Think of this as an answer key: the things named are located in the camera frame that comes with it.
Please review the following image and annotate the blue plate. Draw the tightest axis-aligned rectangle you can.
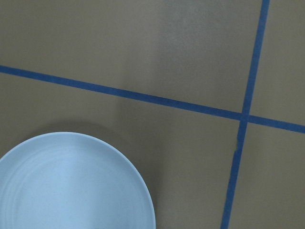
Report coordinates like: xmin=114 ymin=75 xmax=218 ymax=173
xmin=0 ymin=132 xmax=156 ymax=229

